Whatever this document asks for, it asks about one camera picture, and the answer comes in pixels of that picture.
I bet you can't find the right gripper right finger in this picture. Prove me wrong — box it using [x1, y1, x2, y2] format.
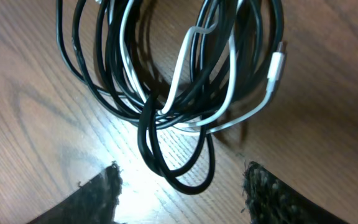
[242, 161, 346, 224]

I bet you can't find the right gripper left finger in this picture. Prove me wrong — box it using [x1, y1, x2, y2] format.
[31, 162, 122, 224]

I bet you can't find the white cable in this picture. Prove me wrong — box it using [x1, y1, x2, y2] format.
[94, 0, 288, 136]

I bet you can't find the black cable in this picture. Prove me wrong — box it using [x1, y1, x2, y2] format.
[55, 0, 285, 196]

